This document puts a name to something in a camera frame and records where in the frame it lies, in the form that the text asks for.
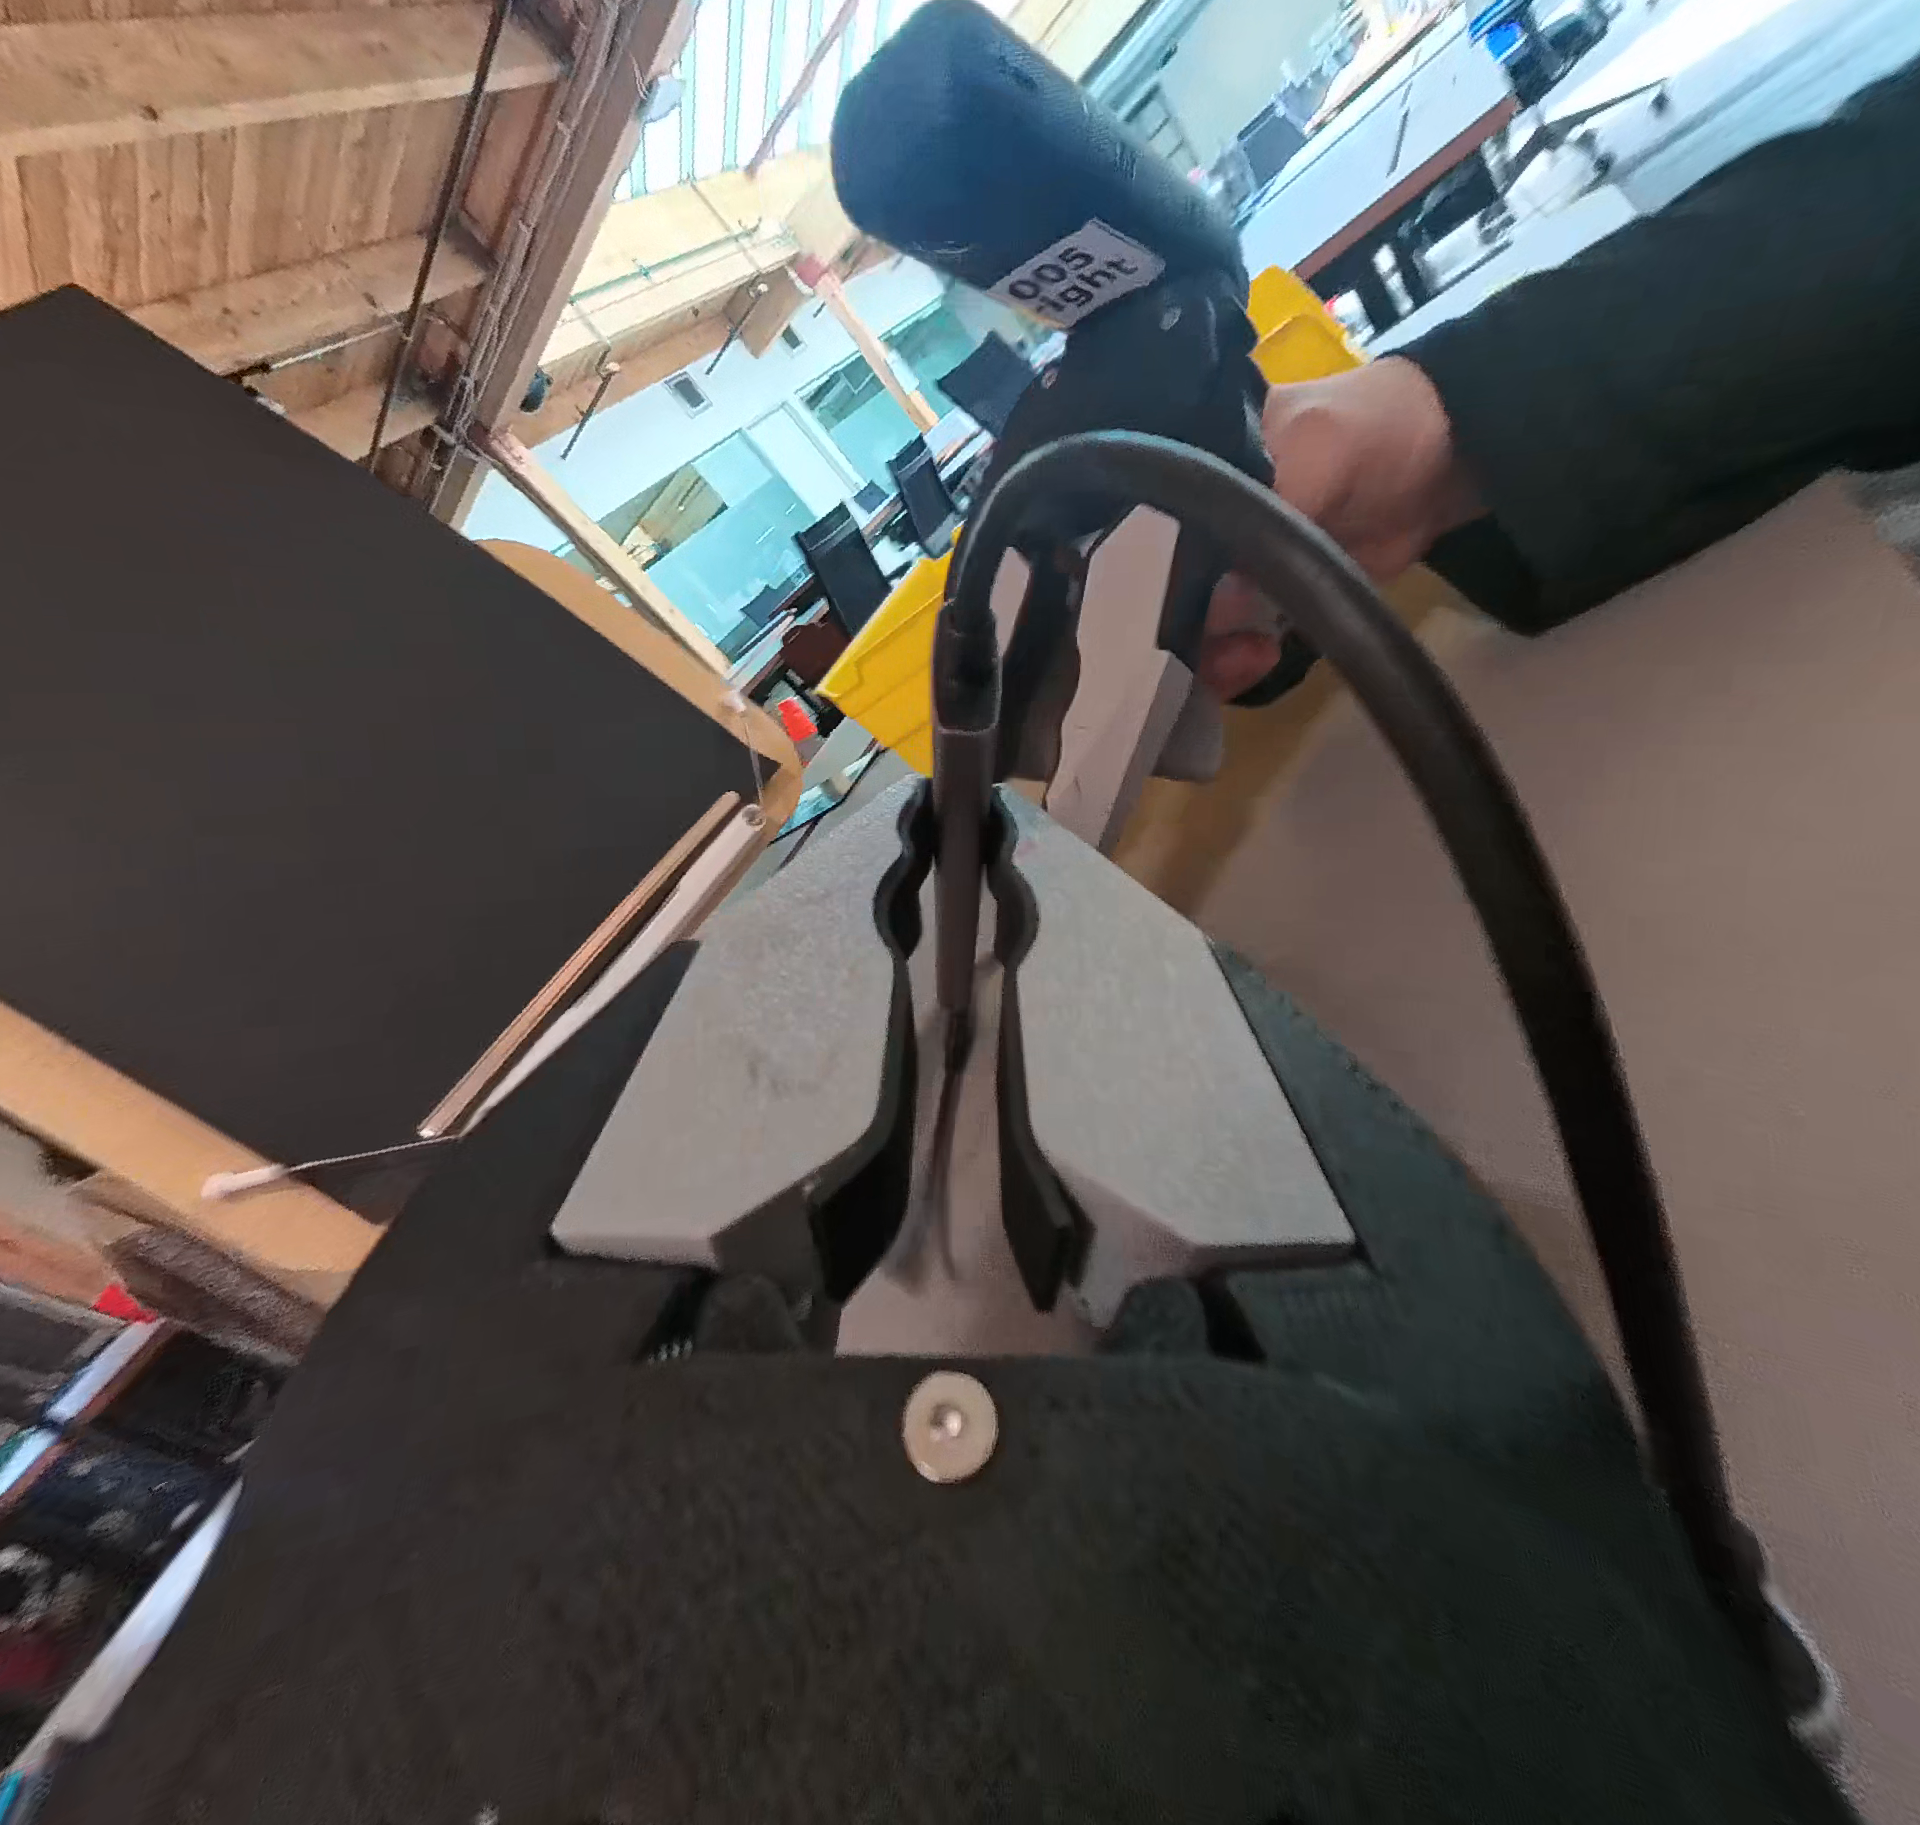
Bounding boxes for yellow plastic bin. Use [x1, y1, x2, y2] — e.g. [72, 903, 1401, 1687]
[813, 261, 1370, 781]

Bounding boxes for person's right forearm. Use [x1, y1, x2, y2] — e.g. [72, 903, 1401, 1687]
[1395, 63, 1920, 638]

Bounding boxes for black office chair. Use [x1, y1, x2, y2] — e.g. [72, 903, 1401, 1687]
[793, 506, 893, 642]
[885, 438, 962, 556]

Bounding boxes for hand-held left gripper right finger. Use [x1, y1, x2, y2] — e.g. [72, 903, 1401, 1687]
[988, 790, 1362, 1329]

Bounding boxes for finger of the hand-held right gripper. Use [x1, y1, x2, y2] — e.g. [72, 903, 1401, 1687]
[1048, 502, 1200, 855]
[990, 536, 1083, 793]

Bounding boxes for wooden book stand black panel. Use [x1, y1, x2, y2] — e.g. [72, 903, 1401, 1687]
[0, 287, 804, 1264]

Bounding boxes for grey USB hub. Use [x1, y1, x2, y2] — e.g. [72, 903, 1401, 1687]
[945, 430, 1848, 1759]

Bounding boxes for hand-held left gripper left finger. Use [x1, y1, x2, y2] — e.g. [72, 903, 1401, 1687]
[549, 783, 924, 1303]

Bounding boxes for person's right hand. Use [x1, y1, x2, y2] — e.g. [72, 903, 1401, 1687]
[1198, 351, 1490, 710]

